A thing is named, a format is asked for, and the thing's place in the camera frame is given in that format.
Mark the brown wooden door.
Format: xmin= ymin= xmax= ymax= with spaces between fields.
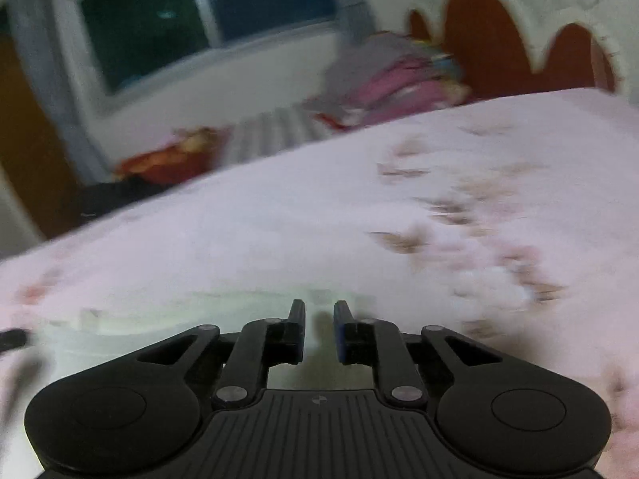
xmin=0 ymin=45 xmax=51 ymax=240

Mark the pile of folded clothes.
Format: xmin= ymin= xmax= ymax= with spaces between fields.
xmin=319 ymin=35 xmax=440 ymax=113

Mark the grey striped pillow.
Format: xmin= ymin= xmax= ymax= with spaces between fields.
xmin=227 ymin=102 xmax=341 ymax=161

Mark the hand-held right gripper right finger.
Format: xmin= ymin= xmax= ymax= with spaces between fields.
xmin=333 ymin=299 xmax=502 ymax=406

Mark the red and white headboard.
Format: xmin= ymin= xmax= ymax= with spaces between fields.
xmin=407 ymin=0 xmax=625 ymax=101

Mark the red orange floral cloth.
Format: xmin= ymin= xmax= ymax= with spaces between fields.
xmin=115 ymin=127 xmax=234 ymax=186

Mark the white framed window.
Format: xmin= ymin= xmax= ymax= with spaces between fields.
xmin=50 ymin=0 xmax=345 ymax=107

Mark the pink floral bed sheet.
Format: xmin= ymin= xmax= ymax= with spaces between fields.
xmin=0 ymin=87 xmax=639 ymax=479

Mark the dark cloth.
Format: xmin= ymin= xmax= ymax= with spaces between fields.
xmin=75 ymin=177 xmax=167 ymax=221

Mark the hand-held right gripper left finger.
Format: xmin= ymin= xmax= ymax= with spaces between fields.
xmin=137 ymin=299 xmax=306 ymax=410

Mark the grey-blue window curtain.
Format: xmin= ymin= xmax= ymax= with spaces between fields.
xmin=310 ymin=0 xmax=381 ymax=47
xmin=0 ymin=0 xmax=103 ymax=185

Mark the white knitted sweater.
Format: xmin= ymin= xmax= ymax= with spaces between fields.
xmin=45 ymin=287 xmax=383 ymax=392

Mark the colourful patterned cloth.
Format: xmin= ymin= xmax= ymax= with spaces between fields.
xmin=424 ymin=45 xmax=476 ymax=107

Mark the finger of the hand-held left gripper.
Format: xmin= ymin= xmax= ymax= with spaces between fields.
xmin=0 ymin=328 xmax=28 ymax=353

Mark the pink folded cloth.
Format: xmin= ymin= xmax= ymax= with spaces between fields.
xmin=344 ymin=57 xmax=452 ymax=127

